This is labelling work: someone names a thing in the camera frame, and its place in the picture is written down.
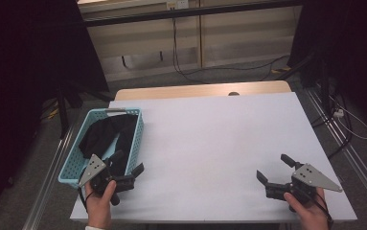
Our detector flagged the metal floor rail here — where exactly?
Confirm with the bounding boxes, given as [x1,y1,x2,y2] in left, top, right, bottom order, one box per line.
[304,87,367,219]
[22,124,77,230]

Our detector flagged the person's right hand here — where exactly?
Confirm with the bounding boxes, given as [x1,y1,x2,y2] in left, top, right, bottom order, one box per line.
[283,187,332,230]

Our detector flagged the black curtain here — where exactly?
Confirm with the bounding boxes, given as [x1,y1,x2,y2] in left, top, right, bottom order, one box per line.
[0,0,110,224]
[287,0,367,135]

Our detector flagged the black floor cable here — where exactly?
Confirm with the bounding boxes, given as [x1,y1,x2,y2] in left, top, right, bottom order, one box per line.
[310,92,353,161]

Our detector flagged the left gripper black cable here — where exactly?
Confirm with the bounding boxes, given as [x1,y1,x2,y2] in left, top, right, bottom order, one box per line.
[78,186,93,214]

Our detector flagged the light blue plastic basket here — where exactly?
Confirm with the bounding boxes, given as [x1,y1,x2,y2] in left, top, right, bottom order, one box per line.
[57,107,146,190]

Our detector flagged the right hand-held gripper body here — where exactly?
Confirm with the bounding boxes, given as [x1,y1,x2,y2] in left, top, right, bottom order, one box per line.
[265,163,344,213]

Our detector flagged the black horizontal bar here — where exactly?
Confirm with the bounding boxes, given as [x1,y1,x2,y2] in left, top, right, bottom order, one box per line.
[83,0,304,28]

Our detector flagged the black pants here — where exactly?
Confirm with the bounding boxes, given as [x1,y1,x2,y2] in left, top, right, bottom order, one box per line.
[78,114,139,176]

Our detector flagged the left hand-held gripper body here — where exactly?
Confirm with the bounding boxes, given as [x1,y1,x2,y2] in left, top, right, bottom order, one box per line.
[78,153,136,207]

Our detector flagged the wooden table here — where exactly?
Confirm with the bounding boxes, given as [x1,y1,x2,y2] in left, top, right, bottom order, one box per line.
[70,80,357,224]

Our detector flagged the black hanging cable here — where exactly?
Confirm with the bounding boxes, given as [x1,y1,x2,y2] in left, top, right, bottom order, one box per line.
[171,8,290,84]

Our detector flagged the white cable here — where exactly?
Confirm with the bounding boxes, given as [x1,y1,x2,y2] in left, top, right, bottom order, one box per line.
[328,94,367,141]

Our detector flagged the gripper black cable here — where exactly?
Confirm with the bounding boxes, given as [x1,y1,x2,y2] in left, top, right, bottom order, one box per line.
[78,186,93,214]
[313,188,334,230]

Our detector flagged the person's left hand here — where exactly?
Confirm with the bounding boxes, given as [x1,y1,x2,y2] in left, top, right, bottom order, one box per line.
[83,180,118,230]

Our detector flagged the beige cabinet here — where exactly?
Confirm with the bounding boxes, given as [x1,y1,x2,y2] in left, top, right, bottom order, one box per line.
[77,0,304,82]

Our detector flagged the white wall socket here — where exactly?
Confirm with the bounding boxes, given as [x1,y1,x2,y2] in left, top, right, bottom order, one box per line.
[166,0,190,10]

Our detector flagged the white table cover sheet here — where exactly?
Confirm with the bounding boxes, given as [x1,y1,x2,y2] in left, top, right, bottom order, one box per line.
[70,91,357,223]

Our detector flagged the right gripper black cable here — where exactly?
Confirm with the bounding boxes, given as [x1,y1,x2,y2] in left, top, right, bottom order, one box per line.
[313,188,334,230]

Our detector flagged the black stand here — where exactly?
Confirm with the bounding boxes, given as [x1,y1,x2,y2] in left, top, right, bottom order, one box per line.
[55,82,115,140]
[275,52,333,113]

